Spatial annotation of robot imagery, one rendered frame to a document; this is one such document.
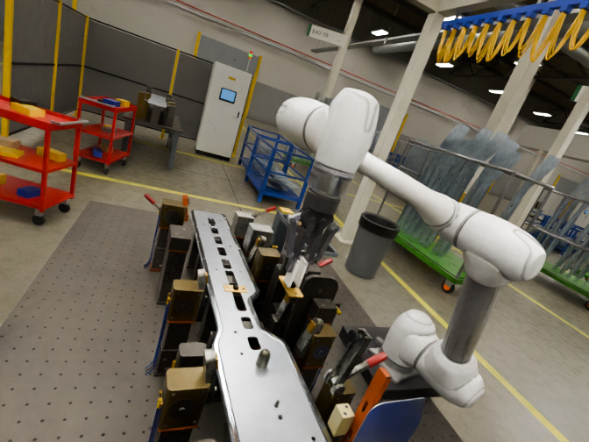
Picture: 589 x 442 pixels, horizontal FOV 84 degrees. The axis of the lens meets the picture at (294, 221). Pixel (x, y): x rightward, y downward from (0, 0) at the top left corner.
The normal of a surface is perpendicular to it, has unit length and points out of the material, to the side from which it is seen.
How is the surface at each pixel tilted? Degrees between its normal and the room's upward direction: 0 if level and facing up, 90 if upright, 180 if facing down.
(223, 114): 90
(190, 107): 90
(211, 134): 90
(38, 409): 0
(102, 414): 0
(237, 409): 0
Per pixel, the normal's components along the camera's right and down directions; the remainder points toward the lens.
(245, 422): 0.31, -0.90
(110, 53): 0.29, 0.40
